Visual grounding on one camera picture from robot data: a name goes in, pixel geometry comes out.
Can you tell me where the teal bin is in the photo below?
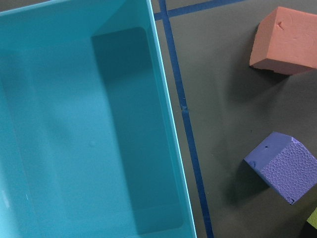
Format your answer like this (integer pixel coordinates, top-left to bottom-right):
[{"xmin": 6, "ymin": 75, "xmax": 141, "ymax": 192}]
[{"xmin": 0, "ymin": 0, "xmax": 196, "ymax": 238}]

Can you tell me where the purple block left side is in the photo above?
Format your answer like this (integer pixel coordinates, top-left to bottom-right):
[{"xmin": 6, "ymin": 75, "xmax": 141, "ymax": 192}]
[{"xmin": 244, "ymin": 132, "xmax": 317, "ymax": 205}]

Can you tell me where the orange block left side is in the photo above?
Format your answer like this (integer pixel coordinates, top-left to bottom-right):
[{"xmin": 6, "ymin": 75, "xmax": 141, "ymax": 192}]
[{"xmin": 249, "ymin": 6, "xmax": 317, "ymax": 75}]

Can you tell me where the yellow block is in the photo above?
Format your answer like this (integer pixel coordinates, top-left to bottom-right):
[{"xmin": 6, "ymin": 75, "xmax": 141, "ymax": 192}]
[{"xmin": 307, "ymin": 208, "xmax": 317, "ymax": 229}]

